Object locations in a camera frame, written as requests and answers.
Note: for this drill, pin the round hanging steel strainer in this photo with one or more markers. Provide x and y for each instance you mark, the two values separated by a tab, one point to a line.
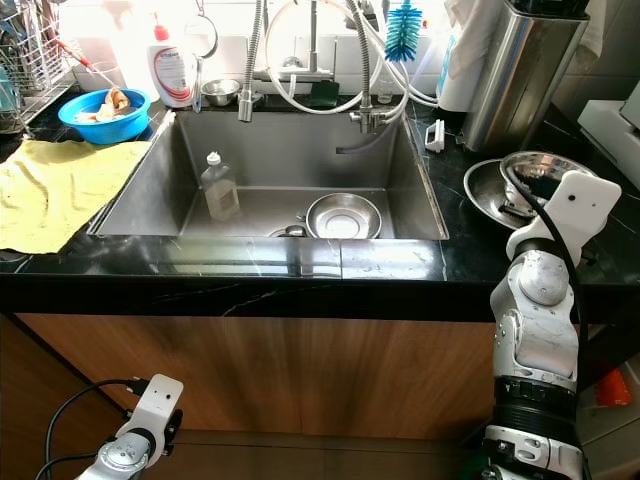
202	38

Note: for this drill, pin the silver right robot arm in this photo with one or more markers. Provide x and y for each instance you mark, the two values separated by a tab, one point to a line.
535	320

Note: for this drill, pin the white red pump soap bottle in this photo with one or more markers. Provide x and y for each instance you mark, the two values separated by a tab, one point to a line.
170	75

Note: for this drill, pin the stainless steel sink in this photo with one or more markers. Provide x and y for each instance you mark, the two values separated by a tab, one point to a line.
290	150

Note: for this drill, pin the grey gooseneck tap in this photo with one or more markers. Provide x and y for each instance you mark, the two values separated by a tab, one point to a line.
365	118

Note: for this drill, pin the small deep steel bowl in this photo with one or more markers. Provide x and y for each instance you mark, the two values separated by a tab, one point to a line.
555	168

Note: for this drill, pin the white water purifier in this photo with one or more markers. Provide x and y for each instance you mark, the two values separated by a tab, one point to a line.
465	60

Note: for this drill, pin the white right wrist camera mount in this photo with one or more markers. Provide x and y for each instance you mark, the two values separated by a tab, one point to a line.
585	205

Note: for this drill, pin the tall steel container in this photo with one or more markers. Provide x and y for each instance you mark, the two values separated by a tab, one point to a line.
520	80

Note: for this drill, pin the brown food scraps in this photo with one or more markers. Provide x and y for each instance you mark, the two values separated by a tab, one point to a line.
117	100

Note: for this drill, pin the teal plastic container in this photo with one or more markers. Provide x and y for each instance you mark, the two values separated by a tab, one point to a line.
8	90

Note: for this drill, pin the orange object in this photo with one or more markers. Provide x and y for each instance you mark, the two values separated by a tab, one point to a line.
613	388

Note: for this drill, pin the steel drain strainer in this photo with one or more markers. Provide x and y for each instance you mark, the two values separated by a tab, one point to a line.
288	232

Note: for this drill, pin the wooden base cabinet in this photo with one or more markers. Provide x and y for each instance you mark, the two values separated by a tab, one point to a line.
280	375

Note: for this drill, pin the dark sponge holder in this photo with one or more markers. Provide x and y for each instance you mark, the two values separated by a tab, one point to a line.
324	94

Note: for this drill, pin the clear plastic bottle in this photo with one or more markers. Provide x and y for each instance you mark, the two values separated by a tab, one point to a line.
220	195

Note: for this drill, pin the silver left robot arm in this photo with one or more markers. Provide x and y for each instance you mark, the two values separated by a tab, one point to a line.
120	460

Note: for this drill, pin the white countertop appliance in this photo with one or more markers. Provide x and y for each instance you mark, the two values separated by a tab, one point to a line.
610	125

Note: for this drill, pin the white spray bottle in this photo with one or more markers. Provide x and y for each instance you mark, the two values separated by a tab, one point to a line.
125	45

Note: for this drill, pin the blue bottle brush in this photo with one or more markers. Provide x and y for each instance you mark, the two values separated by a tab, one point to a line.
403	35

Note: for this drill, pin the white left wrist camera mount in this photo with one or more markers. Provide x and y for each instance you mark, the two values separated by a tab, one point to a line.
160	400

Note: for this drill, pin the large steel plate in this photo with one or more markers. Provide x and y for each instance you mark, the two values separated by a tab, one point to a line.
482	195

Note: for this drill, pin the wide shallow steel bowl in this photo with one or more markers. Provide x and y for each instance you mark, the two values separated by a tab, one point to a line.
345	218

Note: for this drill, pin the blue plastic bowl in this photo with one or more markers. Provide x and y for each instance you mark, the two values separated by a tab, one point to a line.
105	130

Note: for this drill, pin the tiny steel bowl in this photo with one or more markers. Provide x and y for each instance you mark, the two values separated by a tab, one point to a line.
220	93

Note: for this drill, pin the yellow dish cloth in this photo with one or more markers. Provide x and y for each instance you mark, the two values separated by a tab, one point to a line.
60	190

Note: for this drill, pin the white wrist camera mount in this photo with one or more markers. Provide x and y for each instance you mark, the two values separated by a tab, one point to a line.
585	205
160	400

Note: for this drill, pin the small white plastic clip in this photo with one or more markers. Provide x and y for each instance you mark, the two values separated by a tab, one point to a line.
435	136

